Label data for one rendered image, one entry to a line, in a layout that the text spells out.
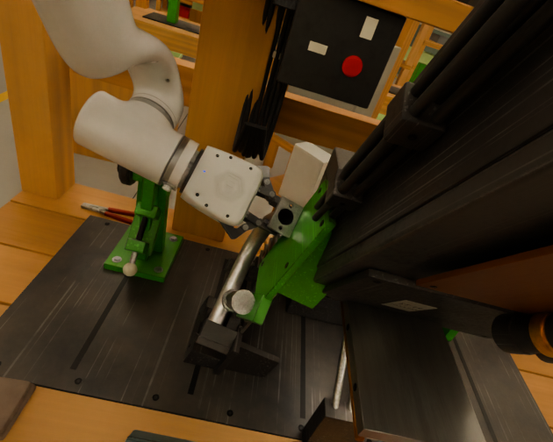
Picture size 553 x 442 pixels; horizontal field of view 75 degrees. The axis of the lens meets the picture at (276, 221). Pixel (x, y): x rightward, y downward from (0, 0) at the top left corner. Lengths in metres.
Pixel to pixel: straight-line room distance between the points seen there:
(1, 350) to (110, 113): 0.43
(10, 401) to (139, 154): 0.39
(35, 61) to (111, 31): 0.51
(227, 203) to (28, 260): 0.51
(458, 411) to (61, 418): 0.56
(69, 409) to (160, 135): 0.43
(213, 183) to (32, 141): 0.58
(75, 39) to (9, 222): 0.65
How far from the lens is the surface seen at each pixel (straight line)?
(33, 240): 0.97
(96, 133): 0.55
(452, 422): 0.55
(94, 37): 0.44
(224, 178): 0.55
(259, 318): 0.56
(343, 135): 0.91
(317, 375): 0.78
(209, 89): 0.81
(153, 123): 0.56
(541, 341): 0.44
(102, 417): 0.68
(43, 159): 1.04
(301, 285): 0.55
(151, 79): 0.59
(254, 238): 0.67
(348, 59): 0.67
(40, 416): 0.69
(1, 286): 0.88
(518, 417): 1.00
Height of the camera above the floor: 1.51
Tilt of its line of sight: 34 degrees down
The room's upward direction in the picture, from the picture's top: 19 degrees clockwise
